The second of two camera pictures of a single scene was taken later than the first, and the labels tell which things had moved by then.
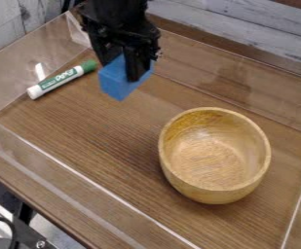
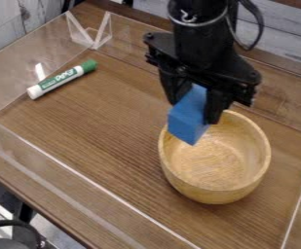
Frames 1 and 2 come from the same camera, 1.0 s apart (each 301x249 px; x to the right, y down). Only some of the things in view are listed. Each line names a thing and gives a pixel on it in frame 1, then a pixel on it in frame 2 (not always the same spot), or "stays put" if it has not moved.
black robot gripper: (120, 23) -> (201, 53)
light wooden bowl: (214, 154) stays put
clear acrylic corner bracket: (77, 34) stays put
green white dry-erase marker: (58, 80) stays put
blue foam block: (116, 81) -> (188, 117)
